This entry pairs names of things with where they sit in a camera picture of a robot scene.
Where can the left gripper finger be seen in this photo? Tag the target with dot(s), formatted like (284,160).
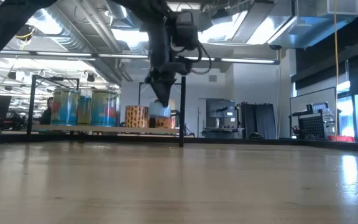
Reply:
(163,91)

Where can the yellow can dark spots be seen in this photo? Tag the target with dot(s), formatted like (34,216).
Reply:
(136,116)

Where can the tall blue yellow can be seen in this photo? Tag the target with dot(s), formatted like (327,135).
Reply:
(85,110)

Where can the tall teal yellow-green can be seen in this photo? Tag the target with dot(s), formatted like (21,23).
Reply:
(65,107)

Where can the wooden shelf black metal legs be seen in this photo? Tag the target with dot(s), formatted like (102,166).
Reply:
(104,128)

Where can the dark display panel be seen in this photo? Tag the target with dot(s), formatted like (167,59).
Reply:
(221,107)

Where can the white bottle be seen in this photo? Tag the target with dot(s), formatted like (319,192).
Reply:
(217,123)

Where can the long ceiling light fixture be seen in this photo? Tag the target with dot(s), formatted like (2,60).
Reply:
(247,60)

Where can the dark curtain panel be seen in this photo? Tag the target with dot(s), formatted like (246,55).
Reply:
(266,121)

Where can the person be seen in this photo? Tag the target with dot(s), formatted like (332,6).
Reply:
(46,115)

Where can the grey partition panel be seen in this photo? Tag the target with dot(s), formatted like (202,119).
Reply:
(309,95)

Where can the grey ceiling air unit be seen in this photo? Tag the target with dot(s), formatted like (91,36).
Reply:
(306,31)

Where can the black perforated rack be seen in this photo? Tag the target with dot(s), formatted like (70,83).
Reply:
(314,124)

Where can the red tray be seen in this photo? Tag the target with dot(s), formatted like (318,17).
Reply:
(337,137)

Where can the thin black background frame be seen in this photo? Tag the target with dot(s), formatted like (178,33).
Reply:
(139,93)

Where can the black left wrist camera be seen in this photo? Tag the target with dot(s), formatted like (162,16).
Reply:
(186,31)

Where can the small silver spiral duct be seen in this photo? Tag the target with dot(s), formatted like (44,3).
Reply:
(115,9)

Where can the large silver air duct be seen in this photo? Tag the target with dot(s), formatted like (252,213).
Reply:
(64,31)

